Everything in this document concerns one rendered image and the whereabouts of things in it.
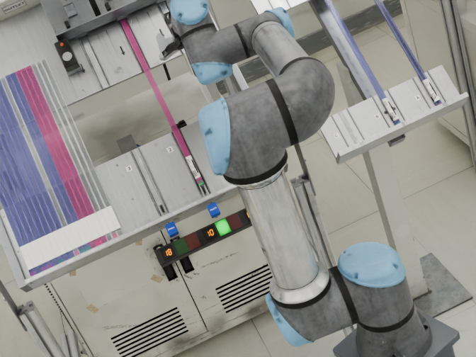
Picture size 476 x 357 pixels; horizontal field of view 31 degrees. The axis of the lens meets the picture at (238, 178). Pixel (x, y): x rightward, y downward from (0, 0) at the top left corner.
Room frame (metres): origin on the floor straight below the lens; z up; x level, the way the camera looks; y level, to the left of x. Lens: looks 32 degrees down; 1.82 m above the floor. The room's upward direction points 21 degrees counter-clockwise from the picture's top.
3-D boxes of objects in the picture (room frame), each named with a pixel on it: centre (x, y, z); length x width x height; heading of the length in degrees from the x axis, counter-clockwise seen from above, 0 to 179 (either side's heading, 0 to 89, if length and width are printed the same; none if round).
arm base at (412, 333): (1.27, -0.17, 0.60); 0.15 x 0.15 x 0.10
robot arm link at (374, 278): (1.27, -0.17, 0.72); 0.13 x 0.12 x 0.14; 91
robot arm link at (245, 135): (1.26, -0.04, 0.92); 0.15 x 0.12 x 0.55; 91
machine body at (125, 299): (2.37, 0.29, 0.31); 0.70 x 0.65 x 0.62; 96
